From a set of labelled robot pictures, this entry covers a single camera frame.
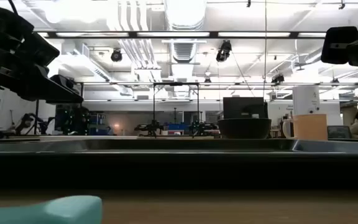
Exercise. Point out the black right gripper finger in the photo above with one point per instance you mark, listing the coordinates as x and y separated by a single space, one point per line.
337 37

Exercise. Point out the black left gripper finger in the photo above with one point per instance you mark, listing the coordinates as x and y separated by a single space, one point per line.
51 93
64 82

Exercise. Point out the beige mug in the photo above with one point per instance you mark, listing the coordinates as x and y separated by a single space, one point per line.
311 127

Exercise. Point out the dark grey bowl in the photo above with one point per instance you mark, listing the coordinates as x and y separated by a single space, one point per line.
244 129

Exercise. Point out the black serving tray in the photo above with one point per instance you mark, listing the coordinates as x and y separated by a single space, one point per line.
179 171

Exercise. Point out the black background robot arm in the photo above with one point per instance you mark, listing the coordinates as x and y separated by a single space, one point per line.
202 127
73 121
149 127
25 121

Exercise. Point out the black stand pole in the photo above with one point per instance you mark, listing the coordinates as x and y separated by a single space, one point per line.
37 118

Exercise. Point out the blue storage cabinet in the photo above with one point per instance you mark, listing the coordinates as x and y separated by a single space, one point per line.
99 124

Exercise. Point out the black ceiling spotlight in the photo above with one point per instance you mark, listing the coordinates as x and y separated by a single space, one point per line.
224 51
116 55
278 78

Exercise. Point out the white pillar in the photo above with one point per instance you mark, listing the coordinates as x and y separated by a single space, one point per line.
305 99

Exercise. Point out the dark chair back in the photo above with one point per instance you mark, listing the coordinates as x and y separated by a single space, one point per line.
339 132

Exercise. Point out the black monitor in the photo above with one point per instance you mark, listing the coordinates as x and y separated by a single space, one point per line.
244 107

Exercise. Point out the blue storage bins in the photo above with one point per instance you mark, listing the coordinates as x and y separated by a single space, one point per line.
176 126

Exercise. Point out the black background frame stand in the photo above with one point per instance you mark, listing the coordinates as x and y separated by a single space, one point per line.
153 109

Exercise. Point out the silver ceiling air duct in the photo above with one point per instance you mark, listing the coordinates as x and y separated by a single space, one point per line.
185 15

